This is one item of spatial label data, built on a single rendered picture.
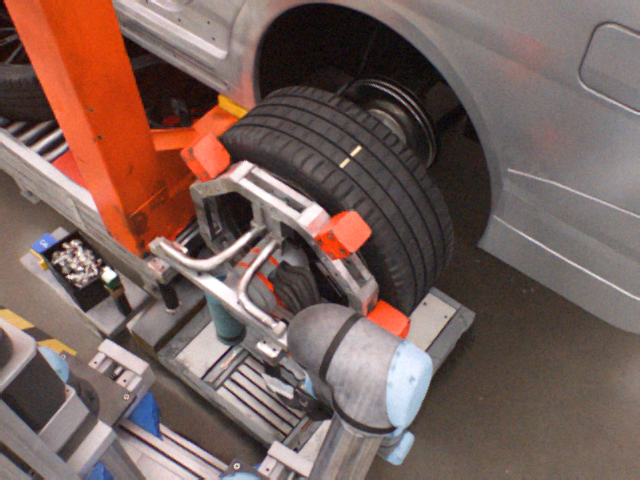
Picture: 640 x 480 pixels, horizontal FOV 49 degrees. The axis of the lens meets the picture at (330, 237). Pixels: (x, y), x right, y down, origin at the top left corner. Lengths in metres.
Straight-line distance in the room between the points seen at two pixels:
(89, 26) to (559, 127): 1.02
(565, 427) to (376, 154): 1.37
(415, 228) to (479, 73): 0.36
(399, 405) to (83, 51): 1.05
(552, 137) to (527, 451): 1.28
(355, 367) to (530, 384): 1.64
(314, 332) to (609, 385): 1.79
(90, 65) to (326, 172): 0.59
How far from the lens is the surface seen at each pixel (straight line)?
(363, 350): 1.04
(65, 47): 1.64
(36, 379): 1.00
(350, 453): 1.13
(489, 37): 1.49
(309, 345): 1.06
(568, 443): 2.58
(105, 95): 1.77
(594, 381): 2.70
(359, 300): 1.57
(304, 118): 1.61
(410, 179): 1.59
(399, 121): 1.96
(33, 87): 2.95
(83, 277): 2.19
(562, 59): 1.44
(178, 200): 2.18
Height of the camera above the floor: 2.32
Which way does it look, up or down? 55 degrees down
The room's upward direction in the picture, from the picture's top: straight up
